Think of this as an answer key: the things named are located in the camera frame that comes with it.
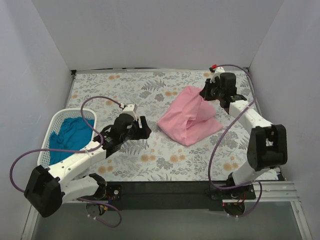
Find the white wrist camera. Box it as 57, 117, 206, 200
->
209, 64, 225, 83
119, 104, 138, 122

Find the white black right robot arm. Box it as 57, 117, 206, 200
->
199, 67, 288, 199

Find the blue t shirt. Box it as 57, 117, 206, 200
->
49, 117, 93, 151

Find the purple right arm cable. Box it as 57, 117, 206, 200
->
207, 64, 263, 218

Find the white plastic laundry basket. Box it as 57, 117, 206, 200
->
37, 108, 97, 168

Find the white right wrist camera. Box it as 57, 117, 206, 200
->
209, 64, 225, 83

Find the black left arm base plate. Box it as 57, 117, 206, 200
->
93, 184, 122, 201

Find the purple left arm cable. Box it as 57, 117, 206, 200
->
9, 96, 126, 228

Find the floral patterned table cloth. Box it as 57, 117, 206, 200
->
67, 71, 250, 181

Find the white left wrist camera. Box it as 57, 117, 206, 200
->
119, 104, 138, 122

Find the pink t shirt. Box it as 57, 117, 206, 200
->
157, 86, 223, 146

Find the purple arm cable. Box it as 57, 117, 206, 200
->
207, 64, 263, 218
9, 96, 126, 228

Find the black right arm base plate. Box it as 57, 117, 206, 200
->
204, 181, 256, 200

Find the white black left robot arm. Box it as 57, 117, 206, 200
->
24, 113, 152, 218

